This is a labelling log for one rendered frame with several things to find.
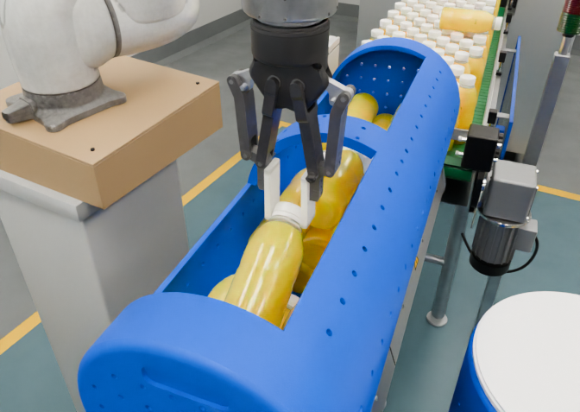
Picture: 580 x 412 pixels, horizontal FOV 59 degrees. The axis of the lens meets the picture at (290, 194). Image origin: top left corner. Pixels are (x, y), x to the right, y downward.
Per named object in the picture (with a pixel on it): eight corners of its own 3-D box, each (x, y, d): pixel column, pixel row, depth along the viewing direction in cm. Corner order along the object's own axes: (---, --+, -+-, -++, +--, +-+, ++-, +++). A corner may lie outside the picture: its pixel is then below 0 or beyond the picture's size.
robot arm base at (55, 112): (-15, 111, 106) (-24, 86, 103) (80, 76, 120) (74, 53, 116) (33, 142, 97) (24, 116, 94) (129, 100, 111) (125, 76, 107)
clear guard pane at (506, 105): (474, 258, 167) (509, 123, 140) (490, 148, 227) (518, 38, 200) (475, 259, 167) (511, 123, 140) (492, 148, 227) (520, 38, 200)
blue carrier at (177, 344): (107, 476, 62) (38, 307, 46) (331, 145, 129) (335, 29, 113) (336, 578, 53) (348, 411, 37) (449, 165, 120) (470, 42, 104)
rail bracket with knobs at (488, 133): (451, 170, 128) (458, 133, 122) (455, 157, 134) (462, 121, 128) (493, 179, 125) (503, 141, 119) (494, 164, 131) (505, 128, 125)
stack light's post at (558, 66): (472, 333, 200) (554, 55, 138) (473, 326, 203) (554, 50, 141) (483, 336, 199) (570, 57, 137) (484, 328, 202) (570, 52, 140)
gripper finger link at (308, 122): (299, 70, 53) (312, 69, 53) (318, 165, 59) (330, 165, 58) (286, 83, 50) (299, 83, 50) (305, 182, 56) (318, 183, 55)
